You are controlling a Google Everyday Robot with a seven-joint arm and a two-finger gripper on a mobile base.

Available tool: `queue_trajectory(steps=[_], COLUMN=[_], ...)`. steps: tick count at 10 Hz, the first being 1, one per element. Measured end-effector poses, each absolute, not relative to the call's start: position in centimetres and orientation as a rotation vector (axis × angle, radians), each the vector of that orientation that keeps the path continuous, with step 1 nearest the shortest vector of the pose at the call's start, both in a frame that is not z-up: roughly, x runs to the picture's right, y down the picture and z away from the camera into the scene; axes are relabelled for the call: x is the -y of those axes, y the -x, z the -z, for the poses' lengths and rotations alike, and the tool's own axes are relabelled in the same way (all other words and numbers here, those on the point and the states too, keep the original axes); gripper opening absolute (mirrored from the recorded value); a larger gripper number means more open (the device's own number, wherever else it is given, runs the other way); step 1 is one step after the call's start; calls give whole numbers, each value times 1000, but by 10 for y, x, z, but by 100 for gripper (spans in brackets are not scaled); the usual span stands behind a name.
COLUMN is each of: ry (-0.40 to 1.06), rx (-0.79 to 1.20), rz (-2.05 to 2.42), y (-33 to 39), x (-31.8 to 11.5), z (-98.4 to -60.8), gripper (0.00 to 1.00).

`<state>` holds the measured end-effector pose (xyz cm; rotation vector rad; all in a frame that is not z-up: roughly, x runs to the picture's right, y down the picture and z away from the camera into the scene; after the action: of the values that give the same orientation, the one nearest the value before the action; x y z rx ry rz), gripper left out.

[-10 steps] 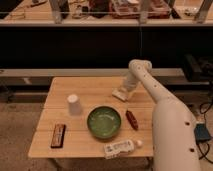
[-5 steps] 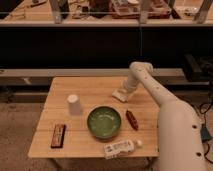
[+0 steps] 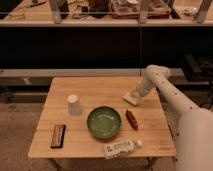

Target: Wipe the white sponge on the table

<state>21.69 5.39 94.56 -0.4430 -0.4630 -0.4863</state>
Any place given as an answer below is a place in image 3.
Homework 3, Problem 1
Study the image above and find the white sponge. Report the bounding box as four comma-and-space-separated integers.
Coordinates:
123, 92, 140, 106

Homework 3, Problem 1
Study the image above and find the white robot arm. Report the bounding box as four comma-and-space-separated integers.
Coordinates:
136, 65, 213, 171

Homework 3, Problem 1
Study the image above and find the red snack bar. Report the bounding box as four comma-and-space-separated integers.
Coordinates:
126, 111, 138, 130

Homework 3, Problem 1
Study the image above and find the green bowl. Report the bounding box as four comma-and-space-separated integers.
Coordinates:
87, 106, 121, 140

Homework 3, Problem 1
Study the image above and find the wooden folding table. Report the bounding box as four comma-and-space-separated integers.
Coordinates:
28, 77, 176, 159

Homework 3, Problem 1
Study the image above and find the white plastic bottle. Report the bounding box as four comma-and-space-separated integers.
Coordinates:
103, 140, 143, 159

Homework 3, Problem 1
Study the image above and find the white upside-down cup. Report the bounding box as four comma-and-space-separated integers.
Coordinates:
67, 94, 82, 115

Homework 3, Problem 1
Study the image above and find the red tray on shelf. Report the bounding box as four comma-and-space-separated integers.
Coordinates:
109, 0, 171, 19

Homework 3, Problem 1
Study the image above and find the long background workbench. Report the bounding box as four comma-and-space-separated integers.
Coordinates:
0, 0, 213, 27

